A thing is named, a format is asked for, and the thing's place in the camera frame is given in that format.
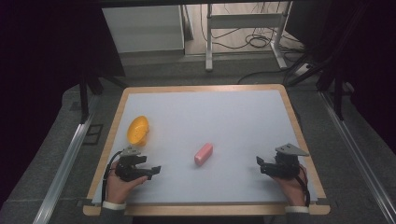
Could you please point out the yellow soap dish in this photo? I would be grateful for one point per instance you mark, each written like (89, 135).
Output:
(138, 130)

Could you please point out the white cabinet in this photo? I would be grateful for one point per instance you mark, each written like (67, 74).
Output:
(143, 29)

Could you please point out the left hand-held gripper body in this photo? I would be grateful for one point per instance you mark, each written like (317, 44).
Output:
(129, 165)

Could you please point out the aluminium rail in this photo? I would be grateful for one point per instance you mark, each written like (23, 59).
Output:
(63, 168)
(358, 155)

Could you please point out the white metal desk frame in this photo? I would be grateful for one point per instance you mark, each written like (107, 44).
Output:
(243, 28)

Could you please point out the pink soap bar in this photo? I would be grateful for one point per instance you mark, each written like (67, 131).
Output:
(204, 154)

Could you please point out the person's right hand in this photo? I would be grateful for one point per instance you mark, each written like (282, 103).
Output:
(293, 189)

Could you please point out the white power strip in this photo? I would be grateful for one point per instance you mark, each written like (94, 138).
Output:
(303, 69)

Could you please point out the black stand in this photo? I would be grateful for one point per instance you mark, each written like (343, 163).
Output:
(330, 74)
(88, 93)

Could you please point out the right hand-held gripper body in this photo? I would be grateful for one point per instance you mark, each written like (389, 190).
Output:
(285, 163)

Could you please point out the person's left hand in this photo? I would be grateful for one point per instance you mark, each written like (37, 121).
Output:
(120, 188)

